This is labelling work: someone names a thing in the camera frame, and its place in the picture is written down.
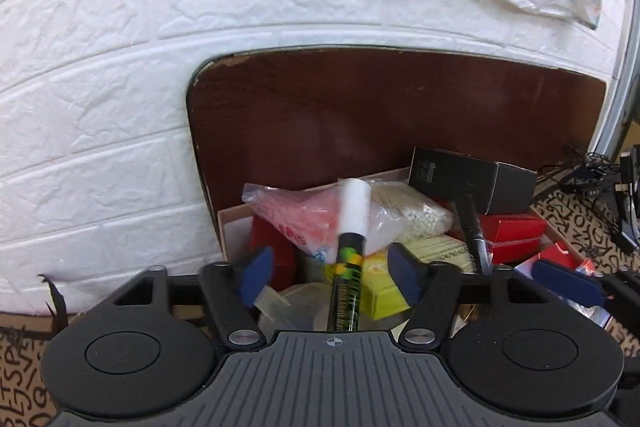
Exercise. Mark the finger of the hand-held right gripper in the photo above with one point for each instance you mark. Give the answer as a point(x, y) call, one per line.
point(565, 283)

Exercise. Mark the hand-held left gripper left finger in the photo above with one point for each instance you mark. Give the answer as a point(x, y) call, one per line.
point(259, 276)

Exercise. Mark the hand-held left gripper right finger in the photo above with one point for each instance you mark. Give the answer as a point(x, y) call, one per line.
point(403, 276)

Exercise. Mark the black green marker white cap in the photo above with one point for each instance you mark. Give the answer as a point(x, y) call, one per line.
point(346, 289)

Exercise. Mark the cardboard box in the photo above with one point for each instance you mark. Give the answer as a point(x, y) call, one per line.
point(234, 221)

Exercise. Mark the red and white box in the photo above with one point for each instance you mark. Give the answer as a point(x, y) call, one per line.
point(556, 253)

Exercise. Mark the pale yellow printed box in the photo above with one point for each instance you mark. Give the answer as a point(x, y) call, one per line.
point(442, 253)

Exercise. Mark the clear plastic tub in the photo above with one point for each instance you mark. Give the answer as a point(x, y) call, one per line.
point(300, 308)

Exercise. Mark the letter-printed mat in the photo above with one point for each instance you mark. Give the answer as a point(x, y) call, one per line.
point(567, 219)

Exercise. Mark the clear bag of white beads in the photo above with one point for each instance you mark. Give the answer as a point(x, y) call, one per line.
point(417, 213)

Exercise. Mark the clear bag of pink pieces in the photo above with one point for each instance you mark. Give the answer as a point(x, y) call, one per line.
point(290, 213)

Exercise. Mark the black pen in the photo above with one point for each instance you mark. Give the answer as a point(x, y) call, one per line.
point(473, 228)

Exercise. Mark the black carton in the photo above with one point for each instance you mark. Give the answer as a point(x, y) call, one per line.
point(510, 188)

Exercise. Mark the dark brown wooden board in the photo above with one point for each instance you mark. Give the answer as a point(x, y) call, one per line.
point(350, 117)

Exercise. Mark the black strip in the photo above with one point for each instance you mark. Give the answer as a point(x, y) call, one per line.
point(56, 302)

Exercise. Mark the grey metal pole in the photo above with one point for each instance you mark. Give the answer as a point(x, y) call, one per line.
point(617, 72)

